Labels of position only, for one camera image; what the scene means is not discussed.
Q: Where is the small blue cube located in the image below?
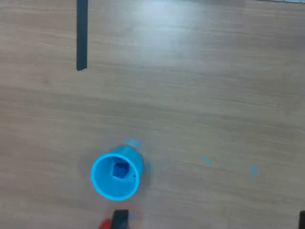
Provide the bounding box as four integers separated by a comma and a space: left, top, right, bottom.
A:
112, 162, 129, 179

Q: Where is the red plastic cup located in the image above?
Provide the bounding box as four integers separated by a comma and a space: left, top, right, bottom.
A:
98, 218, 113, 229

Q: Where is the blue plastic cup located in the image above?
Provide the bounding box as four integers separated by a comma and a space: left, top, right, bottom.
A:
91, 146, 144, 202

